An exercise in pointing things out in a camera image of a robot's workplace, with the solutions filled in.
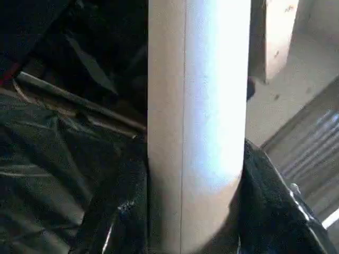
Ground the white plastic table leg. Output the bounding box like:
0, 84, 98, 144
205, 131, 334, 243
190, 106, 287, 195
146, 0, 253, 254

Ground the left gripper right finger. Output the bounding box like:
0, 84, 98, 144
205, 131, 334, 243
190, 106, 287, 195
236, 138, 333, 254

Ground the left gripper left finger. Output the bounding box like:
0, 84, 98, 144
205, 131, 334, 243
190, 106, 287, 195
76, 156, 149, 254

